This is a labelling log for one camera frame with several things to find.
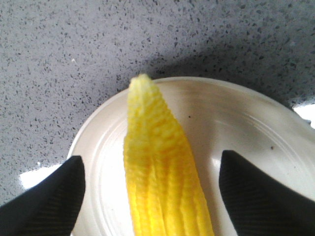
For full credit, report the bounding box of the white round plate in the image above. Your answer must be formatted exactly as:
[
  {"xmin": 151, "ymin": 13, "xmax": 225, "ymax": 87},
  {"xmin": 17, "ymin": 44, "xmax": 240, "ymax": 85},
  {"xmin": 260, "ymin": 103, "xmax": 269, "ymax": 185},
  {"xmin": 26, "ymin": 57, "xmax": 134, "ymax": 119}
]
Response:
[{"xmin": 69, "ymin": 77, "xmax": 315, "ymax": 236}]

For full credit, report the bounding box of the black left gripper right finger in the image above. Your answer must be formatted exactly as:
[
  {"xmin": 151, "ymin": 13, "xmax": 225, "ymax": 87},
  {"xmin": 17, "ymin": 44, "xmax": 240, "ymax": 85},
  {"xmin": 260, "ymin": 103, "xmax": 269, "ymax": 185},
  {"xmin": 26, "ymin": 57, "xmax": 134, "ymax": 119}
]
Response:
[{"xmin": 219, "ymin": 150, "xmax": 315, "ymax": 236}]

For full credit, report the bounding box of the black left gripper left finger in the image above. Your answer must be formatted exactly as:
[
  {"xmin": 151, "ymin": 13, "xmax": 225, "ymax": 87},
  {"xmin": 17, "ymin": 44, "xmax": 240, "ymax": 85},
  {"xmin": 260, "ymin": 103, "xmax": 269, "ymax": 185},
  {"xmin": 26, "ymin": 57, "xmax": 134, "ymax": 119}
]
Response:
[{"xmin": 0, "ymin": 156, "xmax": 85, "ymax": 236}]

